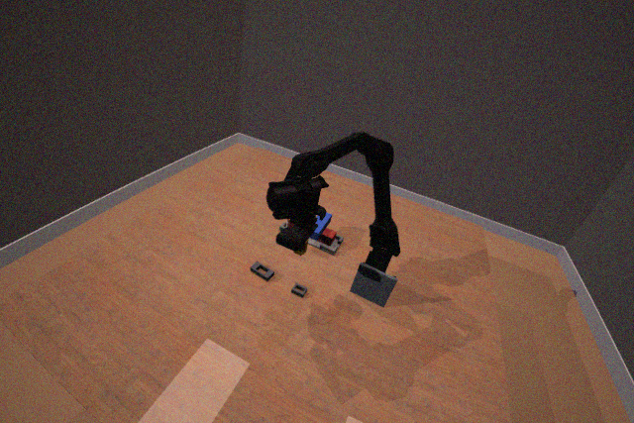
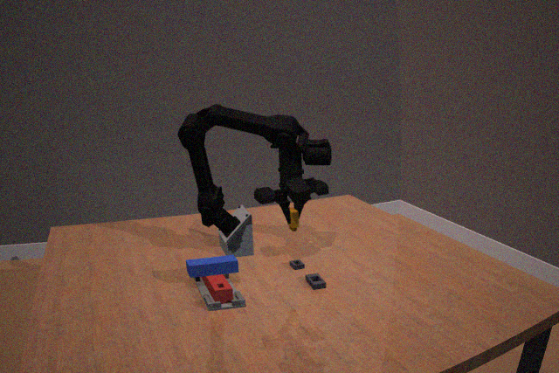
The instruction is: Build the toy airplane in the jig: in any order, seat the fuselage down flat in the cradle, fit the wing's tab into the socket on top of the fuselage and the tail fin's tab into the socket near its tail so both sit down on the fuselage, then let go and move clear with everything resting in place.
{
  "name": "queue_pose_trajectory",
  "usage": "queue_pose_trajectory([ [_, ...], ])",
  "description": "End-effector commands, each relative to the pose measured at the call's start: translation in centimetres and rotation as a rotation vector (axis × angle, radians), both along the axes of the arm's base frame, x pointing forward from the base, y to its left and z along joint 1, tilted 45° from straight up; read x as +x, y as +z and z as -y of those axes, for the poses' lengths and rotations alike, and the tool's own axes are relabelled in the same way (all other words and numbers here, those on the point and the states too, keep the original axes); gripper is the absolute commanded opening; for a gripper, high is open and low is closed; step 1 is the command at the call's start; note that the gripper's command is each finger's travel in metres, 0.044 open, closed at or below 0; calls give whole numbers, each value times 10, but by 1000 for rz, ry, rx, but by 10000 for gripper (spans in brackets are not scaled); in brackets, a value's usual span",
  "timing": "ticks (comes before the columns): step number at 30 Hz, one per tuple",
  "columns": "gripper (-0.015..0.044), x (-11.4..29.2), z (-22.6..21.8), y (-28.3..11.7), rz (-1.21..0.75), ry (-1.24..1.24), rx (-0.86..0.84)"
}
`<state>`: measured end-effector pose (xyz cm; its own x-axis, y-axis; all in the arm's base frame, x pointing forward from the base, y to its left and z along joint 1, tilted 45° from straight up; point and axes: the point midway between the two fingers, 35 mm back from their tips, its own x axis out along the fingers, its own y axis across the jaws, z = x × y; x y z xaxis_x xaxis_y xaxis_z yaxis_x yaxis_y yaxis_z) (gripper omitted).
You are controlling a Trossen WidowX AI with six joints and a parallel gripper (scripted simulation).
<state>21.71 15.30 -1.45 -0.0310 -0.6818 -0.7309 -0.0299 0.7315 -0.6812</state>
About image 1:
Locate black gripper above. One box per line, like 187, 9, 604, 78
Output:
275, 204, 326, 252

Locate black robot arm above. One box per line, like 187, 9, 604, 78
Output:
265, 133, 400, 273

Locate yellow rectangular block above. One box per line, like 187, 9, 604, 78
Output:
293, 240, 308, 256

